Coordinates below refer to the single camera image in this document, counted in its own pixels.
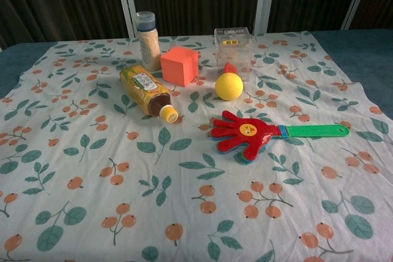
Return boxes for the red hand clapper green handle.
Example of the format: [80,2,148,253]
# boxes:
[210,110,351,164]

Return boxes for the yellow foam ball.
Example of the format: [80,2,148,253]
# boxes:
[215,72,244,102]

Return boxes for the floral fruit-print tablecloth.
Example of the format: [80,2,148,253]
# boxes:
[0,30,393,262]

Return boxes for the yellow snack box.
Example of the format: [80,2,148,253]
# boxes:
[119,64,180,125]

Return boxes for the clear spice jar blue cap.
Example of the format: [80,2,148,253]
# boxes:
[135,11,162,72]

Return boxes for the orange foam cube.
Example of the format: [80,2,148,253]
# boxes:
[160,45,200,87]

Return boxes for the clear plastic box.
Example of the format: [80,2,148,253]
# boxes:
[214,27,255,83]

